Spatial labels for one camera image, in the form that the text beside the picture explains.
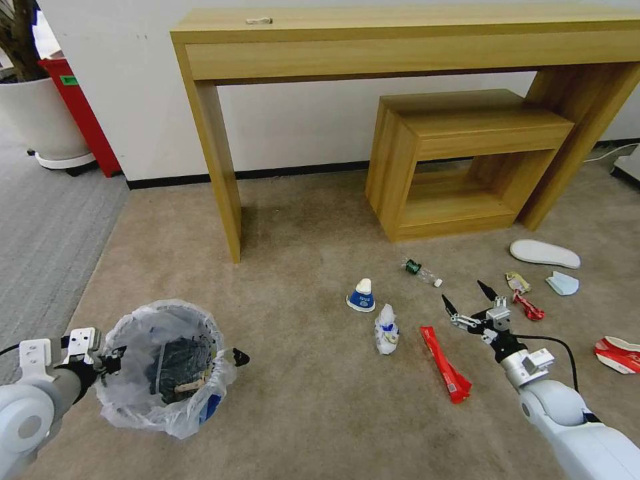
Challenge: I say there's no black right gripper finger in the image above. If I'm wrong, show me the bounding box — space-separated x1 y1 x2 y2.
477 279 509 309
441 293 477 332

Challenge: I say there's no trash bin with clear liner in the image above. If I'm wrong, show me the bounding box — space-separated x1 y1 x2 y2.
95 299 240 441

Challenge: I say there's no dark crumpled trash in bin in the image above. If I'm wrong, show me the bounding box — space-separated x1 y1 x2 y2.
149 339 216 403

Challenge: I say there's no beige yellow candy wrapper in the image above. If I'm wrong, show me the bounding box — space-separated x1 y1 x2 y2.
504 270 532 294

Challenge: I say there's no crumpled red foil wrapper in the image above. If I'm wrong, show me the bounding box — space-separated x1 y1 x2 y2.
511 291 547 321

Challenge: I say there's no crushed clear plastic bottle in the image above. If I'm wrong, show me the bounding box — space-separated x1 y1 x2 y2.
401 257 444 288

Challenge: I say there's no long red snack wrapper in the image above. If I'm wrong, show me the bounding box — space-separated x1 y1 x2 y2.
419 325 473 405

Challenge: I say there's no beige wrapper scrap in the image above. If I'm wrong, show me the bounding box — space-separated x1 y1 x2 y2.
173 376 208 395

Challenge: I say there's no crumpled white blue wrapper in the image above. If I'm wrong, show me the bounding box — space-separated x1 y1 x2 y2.
373 303 401 356

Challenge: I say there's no white shoe insole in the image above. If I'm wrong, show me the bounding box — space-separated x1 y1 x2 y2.
509 239 583 271

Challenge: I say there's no pale blue face mask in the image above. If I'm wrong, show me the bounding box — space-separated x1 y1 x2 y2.
544 271 581 297

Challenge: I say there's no blue white paper cup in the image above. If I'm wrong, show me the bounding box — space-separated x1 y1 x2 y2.
345 277 377 313

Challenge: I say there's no red white paper carton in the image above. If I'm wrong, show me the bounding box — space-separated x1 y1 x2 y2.
593 335 640 375

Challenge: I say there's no small wooden side table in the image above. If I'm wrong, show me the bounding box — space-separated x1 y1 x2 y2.
365 89 575 244

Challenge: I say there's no white device with black base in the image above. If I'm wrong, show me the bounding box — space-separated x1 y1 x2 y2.
611 153 640 184

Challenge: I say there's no red box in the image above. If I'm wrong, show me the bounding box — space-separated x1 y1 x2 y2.
37 57 124 179

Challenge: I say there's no white round plant pot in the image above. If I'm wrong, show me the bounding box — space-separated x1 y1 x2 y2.
0 75 96 171

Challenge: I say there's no long wooden console table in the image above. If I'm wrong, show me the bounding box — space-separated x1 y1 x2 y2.
169 0 640 264

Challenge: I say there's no brown tree trunk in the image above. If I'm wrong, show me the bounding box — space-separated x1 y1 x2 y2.
0 0 50 83

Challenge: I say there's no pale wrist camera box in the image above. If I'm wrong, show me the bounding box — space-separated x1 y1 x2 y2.
486 305 513 332

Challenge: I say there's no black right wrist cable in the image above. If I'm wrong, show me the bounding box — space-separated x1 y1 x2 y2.
512 333 583 401

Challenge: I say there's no white floor cable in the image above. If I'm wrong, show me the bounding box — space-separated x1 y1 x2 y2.
583 143 640 163

